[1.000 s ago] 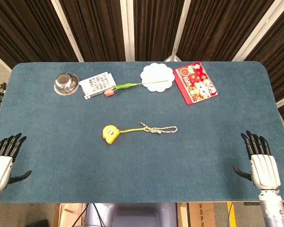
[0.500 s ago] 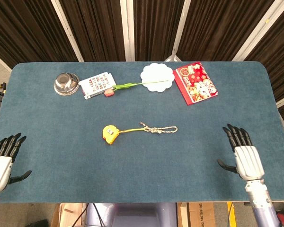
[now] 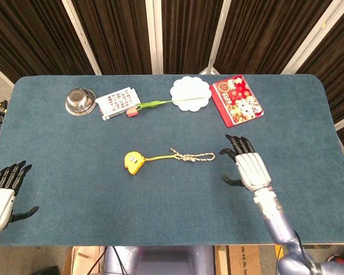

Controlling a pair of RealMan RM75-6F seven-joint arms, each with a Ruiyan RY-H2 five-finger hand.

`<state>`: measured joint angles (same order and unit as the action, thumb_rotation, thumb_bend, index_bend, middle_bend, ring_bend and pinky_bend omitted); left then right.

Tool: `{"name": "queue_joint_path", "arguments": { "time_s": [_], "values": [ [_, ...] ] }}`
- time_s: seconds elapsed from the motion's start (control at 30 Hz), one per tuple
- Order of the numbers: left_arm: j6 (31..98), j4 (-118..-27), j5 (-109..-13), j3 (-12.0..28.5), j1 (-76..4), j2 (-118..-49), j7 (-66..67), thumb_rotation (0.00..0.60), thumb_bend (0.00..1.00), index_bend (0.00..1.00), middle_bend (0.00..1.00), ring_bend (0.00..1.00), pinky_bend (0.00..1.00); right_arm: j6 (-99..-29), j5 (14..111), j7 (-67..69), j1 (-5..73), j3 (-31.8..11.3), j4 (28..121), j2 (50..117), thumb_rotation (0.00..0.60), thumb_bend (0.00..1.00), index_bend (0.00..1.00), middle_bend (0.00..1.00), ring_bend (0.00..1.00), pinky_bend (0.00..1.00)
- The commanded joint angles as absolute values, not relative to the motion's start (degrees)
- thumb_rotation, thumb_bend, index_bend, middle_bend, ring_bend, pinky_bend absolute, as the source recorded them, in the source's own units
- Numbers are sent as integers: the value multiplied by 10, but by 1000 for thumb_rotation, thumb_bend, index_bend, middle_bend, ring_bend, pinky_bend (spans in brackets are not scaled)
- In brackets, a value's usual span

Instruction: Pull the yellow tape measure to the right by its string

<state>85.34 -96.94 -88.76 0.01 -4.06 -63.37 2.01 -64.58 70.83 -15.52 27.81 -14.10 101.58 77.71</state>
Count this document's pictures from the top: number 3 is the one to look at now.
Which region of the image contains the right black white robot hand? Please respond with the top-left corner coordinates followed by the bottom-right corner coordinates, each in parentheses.
top-left (219, 134), bottom-right (273, 193)

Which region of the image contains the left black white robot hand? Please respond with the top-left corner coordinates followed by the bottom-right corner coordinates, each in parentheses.
top-left (0, 160), bottom-right (40, 233)

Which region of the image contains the braided beige rope loop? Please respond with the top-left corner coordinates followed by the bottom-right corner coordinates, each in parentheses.
top-left (169, 147), bottom-right (216, 164)

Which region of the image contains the yellow tape measure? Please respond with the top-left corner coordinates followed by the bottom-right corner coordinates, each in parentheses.
top-left (123, 152), bottom-right (178, 176)

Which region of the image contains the red cartoon book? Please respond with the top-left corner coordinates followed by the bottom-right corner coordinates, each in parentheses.
top-left (209, 74), bottom-right (265, 128)

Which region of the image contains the printed cardboard box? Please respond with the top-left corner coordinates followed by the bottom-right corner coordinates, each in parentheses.
top-left (214, 245), bottom-right (261, 275)

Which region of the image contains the blue felt table cloth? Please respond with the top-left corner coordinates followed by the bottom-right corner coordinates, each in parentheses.
top-left (0, 74), bottom-right (344, 247)

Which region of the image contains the plain cardboard box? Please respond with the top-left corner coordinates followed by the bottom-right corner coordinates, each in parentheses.
top-left (61, 246), bottom-right (107, 275)

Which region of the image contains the white scalloped coaster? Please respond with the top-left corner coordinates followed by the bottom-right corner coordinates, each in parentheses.
top-left (170, 76), bottom-right (212, 112)

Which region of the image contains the blue-grey robot torso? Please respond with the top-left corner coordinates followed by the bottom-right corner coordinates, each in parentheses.
top-left (103, 245), bottom-right (214, 275)

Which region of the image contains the stainless steel bowl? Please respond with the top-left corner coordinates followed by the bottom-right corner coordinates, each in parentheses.
top-left (65, 88), bottom-right (97, 116)

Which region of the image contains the artificial red tulip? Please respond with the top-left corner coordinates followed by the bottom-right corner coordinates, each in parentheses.
top-left (126, 96), bottom-right (204, 117)

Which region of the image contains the dark brown curtain panel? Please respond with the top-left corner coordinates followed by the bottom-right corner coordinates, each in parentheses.
top-left (213, 0), bottom-right (333, 76)
top-left (296, 0), bottom-right (344, 150)
top-left (160, 0), bottom-right (224, 75)
top-left (0, 0), bottom-right (95, 84)
top-left (71, 0), bottom-right (155, 76)

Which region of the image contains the white picture-grid book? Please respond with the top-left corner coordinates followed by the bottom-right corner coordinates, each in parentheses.
top-left (95, 87), bottom-right (142, 121)

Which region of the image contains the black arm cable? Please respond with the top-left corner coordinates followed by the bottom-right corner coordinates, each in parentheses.
top-left (292, 229), bottom-right (318, 272)

